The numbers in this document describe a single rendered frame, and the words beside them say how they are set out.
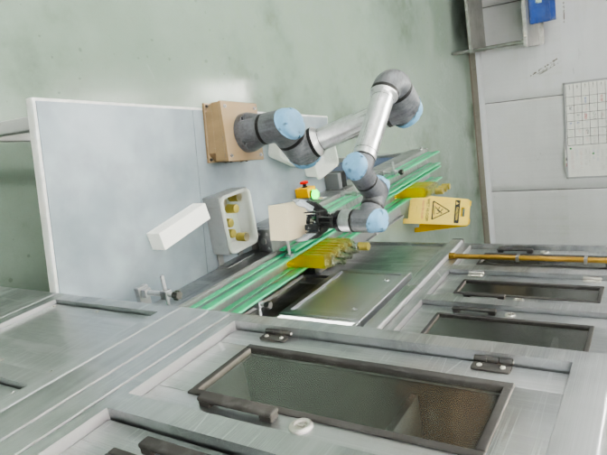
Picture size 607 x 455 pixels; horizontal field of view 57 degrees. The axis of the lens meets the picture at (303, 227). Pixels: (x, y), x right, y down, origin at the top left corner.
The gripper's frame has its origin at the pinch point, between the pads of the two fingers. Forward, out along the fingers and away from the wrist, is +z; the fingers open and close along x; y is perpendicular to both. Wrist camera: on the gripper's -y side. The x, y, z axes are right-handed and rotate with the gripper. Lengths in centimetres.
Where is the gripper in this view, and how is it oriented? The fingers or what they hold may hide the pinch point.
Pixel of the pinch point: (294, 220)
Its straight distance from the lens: 194.8
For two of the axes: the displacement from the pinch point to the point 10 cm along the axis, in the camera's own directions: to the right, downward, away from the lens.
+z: -8.3, 0.0, 5.6
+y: -5.5, 1.3, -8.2
